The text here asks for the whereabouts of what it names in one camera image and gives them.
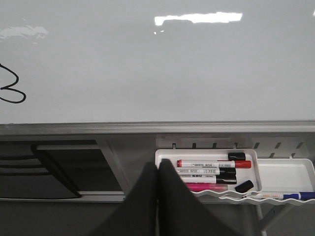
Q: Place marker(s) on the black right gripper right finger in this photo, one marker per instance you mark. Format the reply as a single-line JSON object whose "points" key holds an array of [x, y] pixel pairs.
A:
{"points": [[180, 213]]}

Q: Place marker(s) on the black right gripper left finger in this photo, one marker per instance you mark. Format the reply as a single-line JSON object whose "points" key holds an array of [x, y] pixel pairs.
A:
{"points": [[136, 216]]}

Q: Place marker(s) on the white glossy whiteboard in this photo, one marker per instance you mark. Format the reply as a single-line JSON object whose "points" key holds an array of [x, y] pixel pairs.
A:
{"points": [[156, 66]]}

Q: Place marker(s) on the pink marker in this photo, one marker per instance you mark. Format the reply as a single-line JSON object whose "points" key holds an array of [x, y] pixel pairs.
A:
{"points": [[197, 187]]}

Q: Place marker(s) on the white plastic marker tray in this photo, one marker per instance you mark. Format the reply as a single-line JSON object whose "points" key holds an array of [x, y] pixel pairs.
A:
{"points": [[242, 175]]}

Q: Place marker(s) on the black capped marker lower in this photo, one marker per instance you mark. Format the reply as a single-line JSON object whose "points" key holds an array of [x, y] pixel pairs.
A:
{"points": [[214, 179]]}

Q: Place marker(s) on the black capped marker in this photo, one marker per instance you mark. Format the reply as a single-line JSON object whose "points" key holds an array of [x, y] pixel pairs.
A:
{"points": [[210, 171], [214, 179]]}

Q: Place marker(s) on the black capped marker upper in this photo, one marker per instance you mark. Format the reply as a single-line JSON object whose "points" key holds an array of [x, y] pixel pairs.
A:
{"points": [[210, 171]]}

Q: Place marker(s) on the grey pegboard panel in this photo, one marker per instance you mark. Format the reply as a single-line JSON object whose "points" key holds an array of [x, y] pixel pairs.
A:
{"points": [[126, 154]]}

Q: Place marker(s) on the red capped marker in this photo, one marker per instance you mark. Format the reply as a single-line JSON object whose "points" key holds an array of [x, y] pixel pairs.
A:
{"points": [[244, 164]]}

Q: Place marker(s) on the loose black marker cap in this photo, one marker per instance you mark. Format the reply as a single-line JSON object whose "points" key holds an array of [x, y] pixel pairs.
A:
{"points": [[244, 187]]}

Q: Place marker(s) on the black cap on tray rim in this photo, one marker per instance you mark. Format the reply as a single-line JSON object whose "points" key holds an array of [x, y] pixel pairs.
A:
{"points": [[236, 156]]}

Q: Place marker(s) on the blue capped marker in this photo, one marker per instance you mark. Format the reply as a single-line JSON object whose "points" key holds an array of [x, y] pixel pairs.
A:
{"points": [[285, 195]]}

